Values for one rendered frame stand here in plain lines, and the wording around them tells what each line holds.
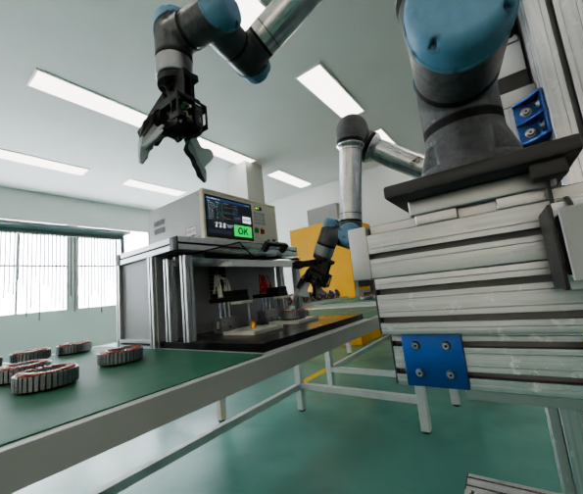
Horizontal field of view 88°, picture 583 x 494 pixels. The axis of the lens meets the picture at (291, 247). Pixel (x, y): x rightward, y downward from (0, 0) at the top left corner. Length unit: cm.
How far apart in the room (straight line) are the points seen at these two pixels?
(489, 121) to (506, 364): 35
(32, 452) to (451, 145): 69
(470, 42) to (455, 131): 14
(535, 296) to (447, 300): 10
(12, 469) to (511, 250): 67
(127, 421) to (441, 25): 67
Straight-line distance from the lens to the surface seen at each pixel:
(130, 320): 135
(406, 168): 119
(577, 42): 79
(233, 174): 581
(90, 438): 57
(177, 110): 65
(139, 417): 59
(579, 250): 38
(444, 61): 46
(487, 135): 53
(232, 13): 74
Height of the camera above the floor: 90
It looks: 8 degrees up
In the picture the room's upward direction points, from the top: 6 degrees counter-clockwise
